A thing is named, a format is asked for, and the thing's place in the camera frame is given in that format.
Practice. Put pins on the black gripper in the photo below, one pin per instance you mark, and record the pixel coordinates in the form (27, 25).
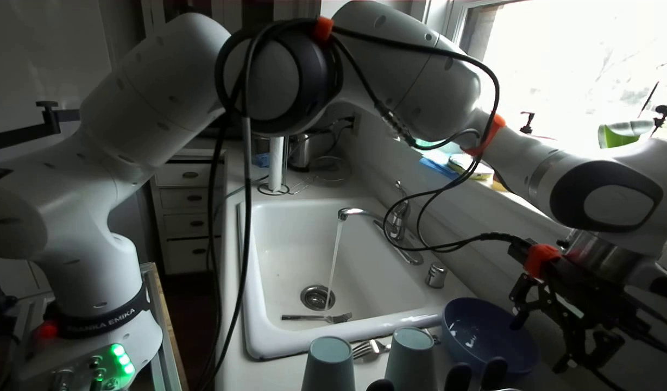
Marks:
(594, 286)

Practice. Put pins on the blue bowl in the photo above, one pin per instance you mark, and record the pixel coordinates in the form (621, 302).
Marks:
(487, 338)

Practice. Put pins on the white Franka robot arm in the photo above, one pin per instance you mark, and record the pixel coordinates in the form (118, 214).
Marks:
(143, 101)

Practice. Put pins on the running water stream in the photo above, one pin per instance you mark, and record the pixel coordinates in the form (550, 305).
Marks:
(335, 252)

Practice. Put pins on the white kitchen sink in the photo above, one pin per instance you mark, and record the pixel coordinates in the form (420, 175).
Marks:
(289, 247)

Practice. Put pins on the chrome sink sprayer cap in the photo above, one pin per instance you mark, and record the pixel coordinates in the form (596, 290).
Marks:
(434, 277)

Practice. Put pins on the light blue cup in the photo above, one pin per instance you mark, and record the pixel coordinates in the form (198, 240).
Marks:
(329, 365)
(411, 358)

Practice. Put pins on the silver fork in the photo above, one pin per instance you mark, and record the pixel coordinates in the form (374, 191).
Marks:
(368, 351)

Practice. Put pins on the chrome sink faucet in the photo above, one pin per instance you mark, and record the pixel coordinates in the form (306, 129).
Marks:
(393, 219)

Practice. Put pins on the blue cloth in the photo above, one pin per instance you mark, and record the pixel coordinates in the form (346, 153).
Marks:
(434, 165)

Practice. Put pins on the metal sink drain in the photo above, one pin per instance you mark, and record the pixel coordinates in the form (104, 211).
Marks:
(318, 295)

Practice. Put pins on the silver spoon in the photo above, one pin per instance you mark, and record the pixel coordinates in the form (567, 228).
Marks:
(313, 318)

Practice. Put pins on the white drawer cabinet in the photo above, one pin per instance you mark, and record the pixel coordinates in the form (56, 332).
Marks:
(186, 209)

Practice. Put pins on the red knob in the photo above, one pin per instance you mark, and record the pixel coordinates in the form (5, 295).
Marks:
(45, 330)

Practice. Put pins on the white window frame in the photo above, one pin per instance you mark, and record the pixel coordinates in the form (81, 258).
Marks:
(485, 28)

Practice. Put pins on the black metal bracket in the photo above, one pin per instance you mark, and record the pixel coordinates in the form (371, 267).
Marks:
(29, 131)

